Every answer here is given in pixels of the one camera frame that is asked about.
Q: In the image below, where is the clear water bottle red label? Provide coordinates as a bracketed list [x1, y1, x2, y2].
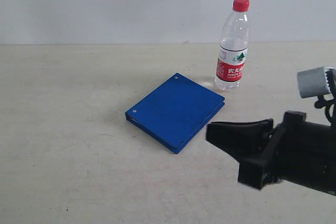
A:
[215, 0, 250, 91]

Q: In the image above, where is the blue ring binder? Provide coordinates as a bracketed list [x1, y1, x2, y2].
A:
[125, 73, 225, 154]

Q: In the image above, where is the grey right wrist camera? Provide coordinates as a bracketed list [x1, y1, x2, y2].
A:
[297, 67, 335, 99]

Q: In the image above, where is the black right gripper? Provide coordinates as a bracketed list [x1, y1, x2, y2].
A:
[205, 111, 335, 196]

